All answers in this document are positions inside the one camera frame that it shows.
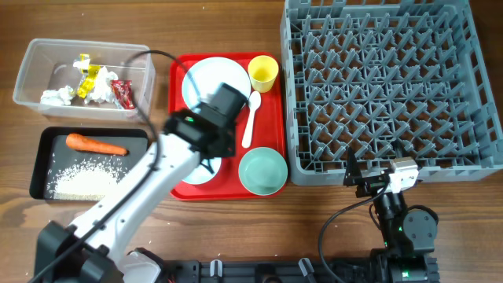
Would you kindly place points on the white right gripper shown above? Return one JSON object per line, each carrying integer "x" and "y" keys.
{"x": 353, "y": 174}

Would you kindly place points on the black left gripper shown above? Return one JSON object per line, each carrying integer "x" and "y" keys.
{"x": 214, "y": 162}

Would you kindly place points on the light blue bowl with rice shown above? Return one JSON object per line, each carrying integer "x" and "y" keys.
{"x": 205, "y": 172}

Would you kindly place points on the green bowl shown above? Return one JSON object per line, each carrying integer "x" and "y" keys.
{"x": 263, "y": 171}

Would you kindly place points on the large light blue plate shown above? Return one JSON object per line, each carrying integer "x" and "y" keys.
{"x": 204, "y": 79}

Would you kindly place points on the yellow plastic cup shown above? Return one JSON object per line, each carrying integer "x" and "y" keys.
{"x": 263, "y": 71}

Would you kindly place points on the red snack wrapper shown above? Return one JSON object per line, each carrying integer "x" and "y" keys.
{"x": 123, "y": 93}

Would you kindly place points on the orange carrot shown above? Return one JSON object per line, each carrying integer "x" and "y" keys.
{"x": 84, "y": 144}

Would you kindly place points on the yellow snack wrapper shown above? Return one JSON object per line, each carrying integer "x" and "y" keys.
{"x": 89, "y": 72}

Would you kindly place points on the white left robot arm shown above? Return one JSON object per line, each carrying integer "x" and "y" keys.
{"x": 91, "y": 248}

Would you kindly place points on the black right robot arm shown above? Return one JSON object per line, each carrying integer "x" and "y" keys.
{"x": 409, "y": 232}

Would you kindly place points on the grey dishwasher rack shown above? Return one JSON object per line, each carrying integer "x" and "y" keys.
{"x": 361, "y": 75}

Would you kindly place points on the red serving tray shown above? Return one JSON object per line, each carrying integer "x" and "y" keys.
{"x": 269, "y": 131}

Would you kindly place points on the white plastic spoon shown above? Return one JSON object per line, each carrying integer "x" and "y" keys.
{"x": 254, "y": 103}

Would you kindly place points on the pile of white rice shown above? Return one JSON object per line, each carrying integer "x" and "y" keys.
{"x": 86, "y": 180}

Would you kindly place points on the black plastic tray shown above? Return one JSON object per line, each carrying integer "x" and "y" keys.
{"x": 54, "y": 154}

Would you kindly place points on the clear plastic bin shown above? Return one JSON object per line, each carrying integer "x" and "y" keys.
{"x": 48, "y": 65}

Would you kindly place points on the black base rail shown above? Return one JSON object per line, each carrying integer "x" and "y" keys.
{"x": 304, "y": 270}

